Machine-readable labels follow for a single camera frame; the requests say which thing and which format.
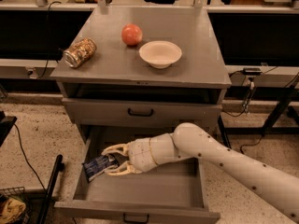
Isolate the black cable on wall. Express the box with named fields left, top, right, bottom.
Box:
left=37, top=0, right=64, bottom=79

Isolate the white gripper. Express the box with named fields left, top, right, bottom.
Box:
left=102, top=138, right=156, bottom=176

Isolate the red apple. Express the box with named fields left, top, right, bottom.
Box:
left=121, top=23, right=143, bottom=46

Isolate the black power adapter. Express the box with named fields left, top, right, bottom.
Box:
left=242, top=67, right=262, bottom=76

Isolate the black floor cable left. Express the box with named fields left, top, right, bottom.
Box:
left=13, top=122, right=48, bottom=191

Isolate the patterned drink can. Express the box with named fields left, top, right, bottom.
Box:
left=63, top=38, right=97, bottom=68

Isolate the wire basket with snacks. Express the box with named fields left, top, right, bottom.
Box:
left=0, top=187, right=30, bottom=224

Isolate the grey drawer cabinet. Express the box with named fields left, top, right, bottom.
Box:
left=52, top=7, right=231, bottom=136

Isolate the open grey lower drawer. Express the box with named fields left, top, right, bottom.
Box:
left=54, top=124, right=221, bottom=224

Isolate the blue rxbar wrapper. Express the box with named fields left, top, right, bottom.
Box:
left=82, top=155, right=119, bottom=182

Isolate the closed grey upper drawer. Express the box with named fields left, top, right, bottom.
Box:
left=63, top=98, right=221, bottom=131

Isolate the black pole stand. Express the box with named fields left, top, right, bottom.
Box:
left=36, top=155, right=64, bottom=224

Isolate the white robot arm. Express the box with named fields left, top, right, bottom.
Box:
left=102, top=123, right=299, bottom=223

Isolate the white bowl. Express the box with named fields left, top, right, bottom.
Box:
left=139, top=41, right=182, bottom=69

